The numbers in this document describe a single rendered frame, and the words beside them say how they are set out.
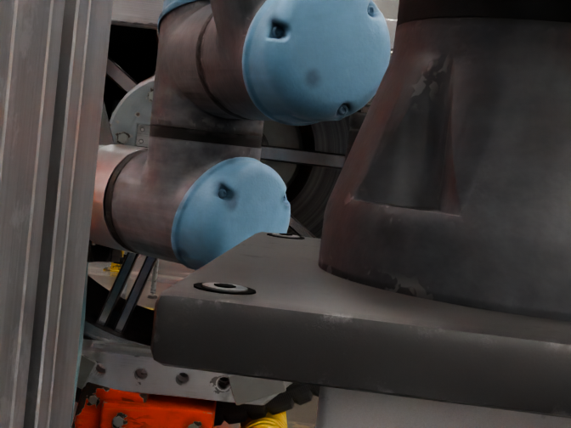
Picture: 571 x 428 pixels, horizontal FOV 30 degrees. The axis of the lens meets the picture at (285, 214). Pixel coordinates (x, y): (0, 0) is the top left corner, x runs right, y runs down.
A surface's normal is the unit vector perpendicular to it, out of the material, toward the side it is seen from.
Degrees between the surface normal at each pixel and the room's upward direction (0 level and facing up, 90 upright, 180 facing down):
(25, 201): 90
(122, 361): 90
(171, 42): 79
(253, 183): 91
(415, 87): 72
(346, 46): 90
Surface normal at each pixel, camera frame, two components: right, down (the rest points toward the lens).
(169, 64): -0.91, 0.11
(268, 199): 0.72, 0.12
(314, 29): 0.40, 0.11
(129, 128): 0.02, 0.07
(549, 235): -0.15, -0.26
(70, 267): 0.99, 0.11
